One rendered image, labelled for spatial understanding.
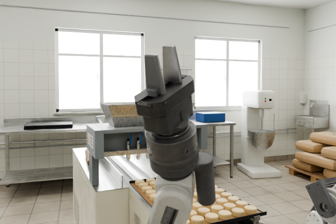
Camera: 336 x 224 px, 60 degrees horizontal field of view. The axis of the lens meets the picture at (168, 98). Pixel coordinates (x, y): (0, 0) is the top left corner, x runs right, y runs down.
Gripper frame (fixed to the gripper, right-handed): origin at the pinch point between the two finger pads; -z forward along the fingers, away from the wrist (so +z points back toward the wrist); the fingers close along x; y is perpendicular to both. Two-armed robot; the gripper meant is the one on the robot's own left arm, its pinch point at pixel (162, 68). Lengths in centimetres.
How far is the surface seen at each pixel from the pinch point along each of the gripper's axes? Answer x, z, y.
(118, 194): 49, 100, -81
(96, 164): 51, 86, -97
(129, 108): 75, 59, -85
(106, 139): 61, 74, -94
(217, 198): 54, 81, -20
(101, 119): 207, 174, -280
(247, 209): 52, 79, -6
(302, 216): 231, 253, -10
